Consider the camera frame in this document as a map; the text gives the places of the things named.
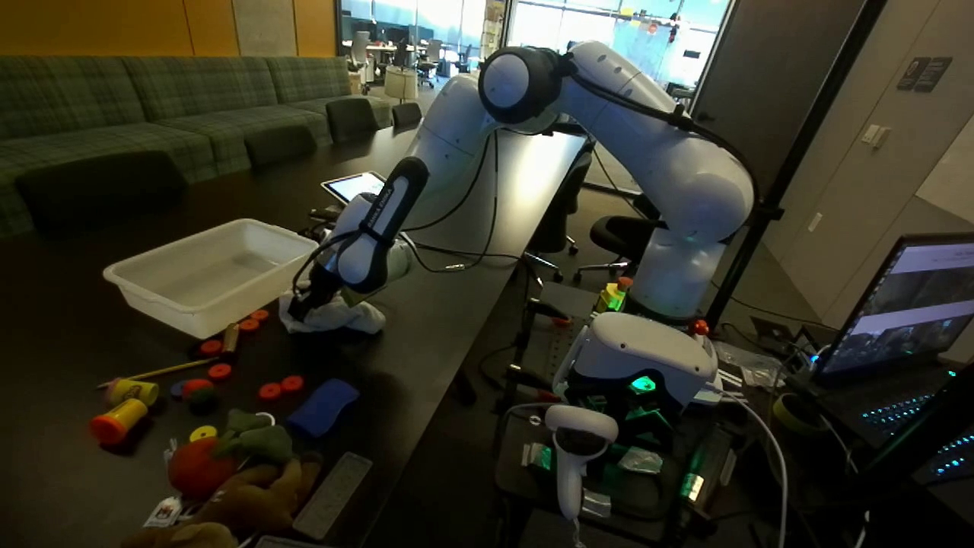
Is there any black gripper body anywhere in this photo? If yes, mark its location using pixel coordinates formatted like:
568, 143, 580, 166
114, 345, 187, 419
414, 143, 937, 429
290, 271, 339, 321

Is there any white towel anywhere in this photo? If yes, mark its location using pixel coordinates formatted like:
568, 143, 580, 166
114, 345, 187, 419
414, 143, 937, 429
281, 294, 385, 335

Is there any red disc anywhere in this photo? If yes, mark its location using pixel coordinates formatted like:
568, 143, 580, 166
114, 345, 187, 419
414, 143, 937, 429
281, 376, 304, 394
254, 380, 284, 405

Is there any blue plush toy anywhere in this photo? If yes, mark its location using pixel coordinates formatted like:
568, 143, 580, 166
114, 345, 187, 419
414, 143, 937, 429
290, 377, 360, 438

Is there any wooden stick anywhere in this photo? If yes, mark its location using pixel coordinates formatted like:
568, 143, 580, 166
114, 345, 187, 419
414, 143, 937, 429
97, 357, 221, 386

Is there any green plush toy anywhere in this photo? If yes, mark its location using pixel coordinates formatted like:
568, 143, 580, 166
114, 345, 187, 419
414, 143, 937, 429
217, 409, 295, 463

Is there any yellow disc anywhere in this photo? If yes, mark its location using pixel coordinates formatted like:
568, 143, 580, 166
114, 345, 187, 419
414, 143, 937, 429
187, 425, 219, 442

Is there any brown plush toy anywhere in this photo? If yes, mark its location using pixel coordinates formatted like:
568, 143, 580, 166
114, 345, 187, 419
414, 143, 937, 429
118, 458, 323, 548

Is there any red plush ball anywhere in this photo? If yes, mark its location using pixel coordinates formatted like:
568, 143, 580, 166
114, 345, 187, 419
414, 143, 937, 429
168, 438, 237, 503

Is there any yellow red spool toy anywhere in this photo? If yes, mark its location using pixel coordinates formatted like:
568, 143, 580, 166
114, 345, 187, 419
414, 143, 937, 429
89, 399, 148, 448

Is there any white ring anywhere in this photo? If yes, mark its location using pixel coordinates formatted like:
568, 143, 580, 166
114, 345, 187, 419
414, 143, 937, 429
142, 492, 185, 530

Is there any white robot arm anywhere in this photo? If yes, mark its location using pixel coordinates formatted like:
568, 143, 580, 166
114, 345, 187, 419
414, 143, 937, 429
286, 44, 753, 321

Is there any tablet with lit screen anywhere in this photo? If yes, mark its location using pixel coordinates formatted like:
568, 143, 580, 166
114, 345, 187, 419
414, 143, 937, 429
320, 170, 382, 205

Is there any clear plastic bin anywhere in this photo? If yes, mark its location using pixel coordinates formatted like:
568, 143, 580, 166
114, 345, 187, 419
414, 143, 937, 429
104, 218, 317, 338

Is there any green plaid sofa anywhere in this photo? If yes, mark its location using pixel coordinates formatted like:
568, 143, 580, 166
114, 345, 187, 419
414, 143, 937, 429
0, 51, 354, 242

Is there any white VR controller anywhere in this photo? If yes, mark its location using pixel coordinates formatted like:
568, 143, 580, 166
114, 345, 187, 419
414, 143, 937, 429
544, 405, 618, 523

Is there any black office chair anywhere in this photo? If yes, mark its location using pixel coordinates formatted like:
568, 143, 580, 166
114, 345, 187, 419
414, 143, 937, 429
586, 217, 658, 274

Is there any open laptop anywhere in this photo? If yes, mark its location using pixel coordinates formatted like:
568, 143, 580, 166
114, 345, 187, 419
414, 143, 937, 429
812, 234, 974, 484

